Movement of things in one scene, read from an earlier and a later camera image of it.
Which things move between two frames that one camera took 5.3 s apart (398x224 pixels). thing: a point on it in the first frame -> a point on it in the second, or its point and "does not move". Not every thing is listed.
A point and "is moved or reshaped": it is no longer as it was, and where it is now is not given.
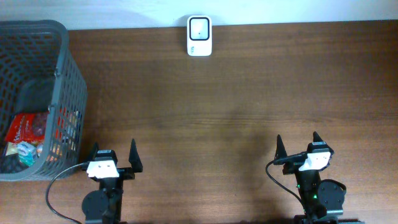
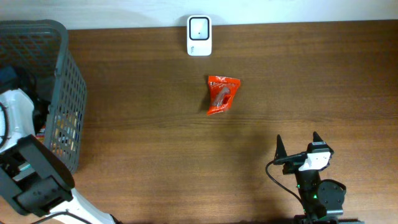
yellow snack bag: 67,125 does not move
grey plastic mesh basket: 38,75 does not move
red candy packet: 27,127 is moved or reshaped
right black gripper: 289,168 does not move
